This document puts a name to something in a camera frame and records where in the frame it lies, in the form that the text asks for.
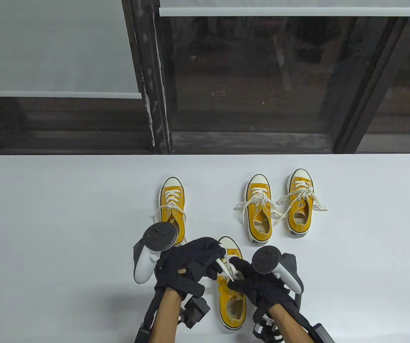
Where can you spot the white roller blind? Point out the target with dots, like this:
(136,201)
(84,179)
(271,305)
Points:
(48,46)
(280,10)

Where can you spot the person's right hand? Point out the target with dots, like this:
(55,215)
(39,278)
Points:
(262,289)

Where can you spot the person's left hand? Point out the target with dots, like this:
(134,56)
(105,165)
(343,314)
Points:
(187,268)

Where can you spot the white grey tracking controller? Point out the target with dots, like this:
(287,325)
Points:
(265,259)
(143,268)

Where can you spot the dark window frame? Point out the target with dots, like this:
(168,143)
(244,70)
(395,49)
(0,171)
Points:
(155,89)

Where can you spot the person's left forearm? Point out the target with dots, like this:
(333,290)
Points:
(165,318)

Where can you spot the yellow canvas shoe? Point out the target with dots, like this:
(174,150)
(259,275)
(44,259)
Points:
(231,311)
(260,228)
(165,214)
(299,219)

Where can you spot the black grey power box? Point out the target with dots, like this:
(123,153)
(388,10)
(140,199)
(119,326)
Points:
(323,336)

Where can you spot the person's right forearm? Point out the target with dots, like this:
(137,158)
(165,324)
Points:
(290,327)

